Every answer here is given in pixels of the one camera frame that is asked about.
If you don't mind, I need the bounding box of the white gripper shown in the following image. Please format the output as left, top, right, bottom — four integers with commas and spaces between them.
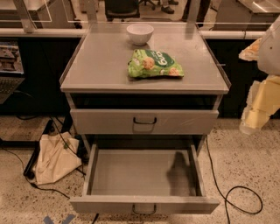
239, 38, 280, 135

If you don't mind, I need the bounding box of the grey drawer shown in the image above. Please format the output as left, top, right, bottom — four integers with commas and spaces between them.
70, 108, 219, 135
70, 145, 220, 215

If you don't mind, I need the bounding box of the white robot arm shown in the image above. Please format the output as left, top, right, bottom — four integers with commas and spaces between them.
239, 17, 280, 135

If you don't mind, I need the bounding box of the grey drawer cabinet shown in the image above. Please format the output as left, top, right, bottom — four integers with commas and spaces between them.
59, 22, 232, 215

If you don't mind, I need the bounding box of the green chip bag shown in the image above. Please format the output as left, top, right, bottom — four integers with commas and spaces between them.
128, 49, 184, 78

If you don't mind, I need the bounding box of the white bowl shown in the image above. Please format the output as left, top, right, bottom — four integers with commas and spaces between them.
127, 24, 154, 46

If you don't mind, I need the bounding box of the black office chair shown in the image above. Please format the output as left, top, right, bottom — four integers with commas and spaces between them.
104, 0, 140, 22

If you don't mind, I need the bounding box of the cream tote bag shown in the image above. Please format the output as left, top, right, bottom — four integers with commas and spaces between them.
35, 132, 81, 185

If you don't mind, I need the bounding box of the white railing bar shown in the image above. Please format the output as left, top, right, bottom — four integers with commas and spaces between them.
0, 28, 264, 39

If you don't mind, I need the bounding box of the laptop computer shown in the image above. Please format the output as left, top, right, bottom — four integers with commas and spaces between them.
0, 39, 25, 104

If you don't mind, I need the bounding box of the black cable right floor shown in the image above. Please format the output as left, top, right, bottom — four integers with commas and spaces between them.
206, 136, 263, 224

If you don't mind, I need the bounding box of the black cable floor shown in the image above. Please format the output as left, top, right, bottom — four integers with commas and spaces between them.
0, 116, 100, 224
206, 136, 263, 224

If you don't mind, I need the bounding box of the black cable left floor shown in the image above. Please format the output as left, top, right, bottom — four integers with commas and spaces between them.
0, 116, 100, 224

